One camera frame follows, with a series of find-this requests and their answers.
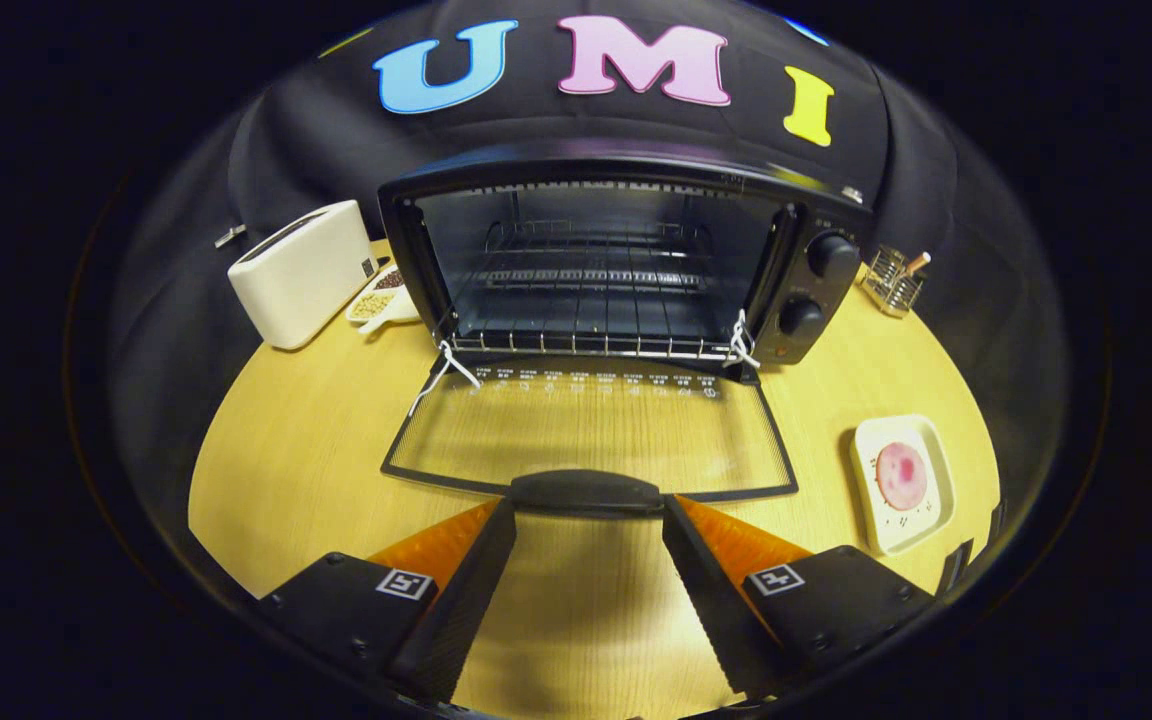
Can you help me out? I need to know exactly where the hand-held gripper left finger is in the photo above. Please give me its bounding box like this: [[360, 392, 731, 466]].
[[258, 497, 518, 704]]

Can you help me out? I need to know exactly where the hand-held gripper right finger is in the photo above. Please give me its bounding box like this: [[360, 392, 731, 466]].
[[661, 494, 937, 699]]

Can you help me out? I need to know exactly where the cream square plate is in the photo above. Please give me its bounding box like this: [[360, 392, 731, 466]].
[[848, 414, 957, 557]]

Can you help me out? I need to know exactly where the pink ham slice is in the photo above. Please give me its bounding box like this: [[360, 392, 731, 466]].
[[875, 441, 929, 512]]

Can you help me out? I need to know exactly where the black toaster oven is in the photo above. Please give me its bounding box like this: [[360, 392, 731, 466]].
[[377, 150, 875, 519]]

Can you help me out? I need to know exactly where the white toaster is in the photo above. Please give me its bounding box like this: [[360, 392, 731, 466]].
[[227, 199, 380, 351]]

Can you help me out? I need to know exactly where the white dish with seeds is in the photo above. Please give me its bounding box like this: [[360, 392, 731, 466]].
[[345, 264, 421, 335]]

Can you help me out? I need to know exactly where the black backdrop cloth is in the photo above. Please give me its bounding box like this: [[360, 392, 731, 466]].
[[101, 0, 1072, 521]]

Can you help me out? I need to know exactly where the white string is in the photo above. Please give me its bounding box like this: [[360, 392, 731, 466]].
[[726, 309, 763, 369], [408, 340, 483, 418]]

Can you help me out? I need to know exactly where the metal wire holder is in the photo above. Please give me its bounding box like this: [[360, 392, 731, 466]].
[[862, 245, 927, 319]]

